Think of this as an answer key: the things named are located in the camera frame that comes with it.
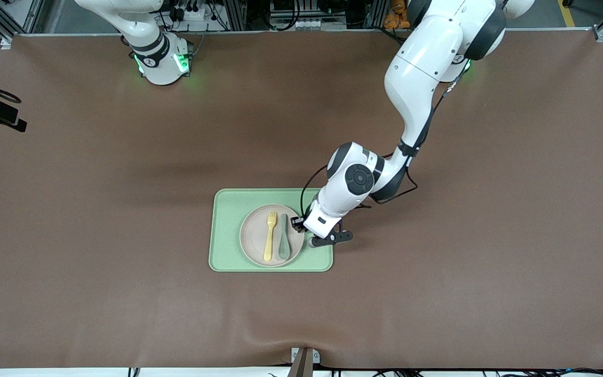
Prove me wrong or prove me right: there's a green plastic spoon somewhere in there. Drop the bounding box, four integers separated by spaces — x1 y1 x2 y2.
278 213 291 261

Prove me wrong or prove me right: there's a yellow plastic fork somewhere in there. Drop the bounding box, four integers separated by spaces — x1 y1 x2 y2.
263 210 278 262

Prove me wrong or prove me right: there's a round white plate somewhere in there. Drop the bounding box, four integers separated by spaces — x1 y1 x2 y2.
239 204 306 268

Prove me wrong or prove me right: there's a light green rectangular tray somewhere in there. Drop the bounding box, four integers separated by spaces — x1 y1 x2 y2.
208 188 334 273

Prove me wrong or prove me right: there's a brown table mat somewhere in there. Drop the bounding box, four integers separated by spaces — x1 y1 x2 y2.
0 30 603 370

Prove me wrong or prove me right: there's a small white terminal block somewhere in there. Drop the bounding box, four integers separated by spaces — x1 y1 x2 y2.
292 18 329 31

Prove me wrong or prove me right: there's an orange snack bag pile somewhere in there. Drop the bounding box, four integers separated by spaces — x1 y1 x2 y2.
384 0 412 30

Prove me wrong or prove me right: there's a white power strip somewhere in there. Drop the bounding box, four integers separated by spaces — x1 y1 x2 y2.
168 0 216 23

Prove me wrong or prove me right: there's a slanted aluminium frame profile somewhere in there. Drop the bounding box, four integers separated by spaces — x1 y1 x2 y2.
0 0 46 40

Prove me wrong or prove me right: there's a white table clamp bracket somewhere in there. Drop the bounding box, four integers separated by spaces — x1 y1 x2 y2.
291 347 321 365

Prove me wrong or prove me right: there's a grey metal stand post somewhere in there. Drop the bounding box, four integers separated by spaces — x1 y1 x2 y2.
287 348 315 377

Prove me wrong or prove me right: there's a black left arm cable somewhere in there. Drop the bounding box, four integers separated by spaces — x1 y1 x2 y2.
300 63 472 223

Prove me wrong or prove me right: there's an upright aluminium frame post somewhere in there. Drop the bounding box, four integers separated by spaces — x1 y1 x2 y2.
223 0 247 31
364 0 386 29

